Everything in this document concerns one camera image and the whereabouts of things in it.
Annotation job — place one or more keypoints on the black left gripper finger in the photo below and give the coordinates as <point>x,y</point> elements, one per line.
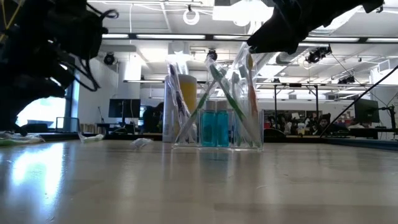
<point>7,118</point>

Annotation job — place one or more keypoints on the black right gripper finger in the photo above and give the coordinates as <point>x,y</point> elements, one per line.
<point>276,37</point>

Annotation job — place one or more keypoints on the green white toothbrush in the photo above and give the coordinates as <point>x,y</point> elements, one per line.
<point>18,140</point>
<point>230,102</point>
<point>200,107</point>
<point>93,138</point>

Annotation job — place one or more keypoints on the orange white toothbrush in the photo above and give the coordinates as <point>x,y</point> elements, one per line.
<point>252,96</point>

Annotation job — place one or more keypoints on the blue mouthwash bottle white cap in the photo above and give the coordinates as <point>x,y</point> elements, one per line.
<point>208,130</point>
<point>222,130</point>

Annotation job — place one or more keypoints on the purple white toothbrush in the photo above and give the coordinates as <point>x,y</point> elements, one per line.
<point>179,101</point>

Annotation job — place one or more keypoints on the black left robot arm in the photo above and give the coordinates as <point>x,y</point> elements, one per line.
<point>46,28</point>

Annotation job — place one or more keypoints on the large window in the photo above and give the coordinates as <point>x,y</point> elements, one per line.
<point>40,110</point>

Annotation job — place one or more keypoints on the bright ceiling light panel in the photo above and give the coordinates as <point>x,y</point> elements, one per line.
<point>239,12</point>

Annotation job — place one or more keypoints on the black computer monitor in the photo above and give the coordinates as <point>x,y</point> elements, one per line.
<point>366,110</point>
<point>124,108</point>

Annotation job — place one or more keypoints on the person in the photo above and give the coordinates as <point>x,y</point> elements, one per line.
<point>152,119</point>
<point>323,123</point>

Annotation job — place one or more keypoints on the long ceiling light strip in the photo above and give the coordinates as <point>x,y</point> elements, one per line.
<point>171,36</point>

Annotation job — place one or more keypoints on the clear acrylic organizer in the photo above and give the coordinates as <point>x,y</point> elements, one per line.
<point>186,147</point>

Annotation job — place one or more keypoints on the black ceiling-mounted camera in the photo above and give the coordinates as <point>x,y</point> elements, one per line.
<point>318,54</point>
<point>346,80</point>

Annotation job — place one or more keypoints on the black dome ceiling camera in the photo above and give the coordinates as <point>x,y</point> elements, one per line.
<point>109,58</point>
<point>212,55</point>

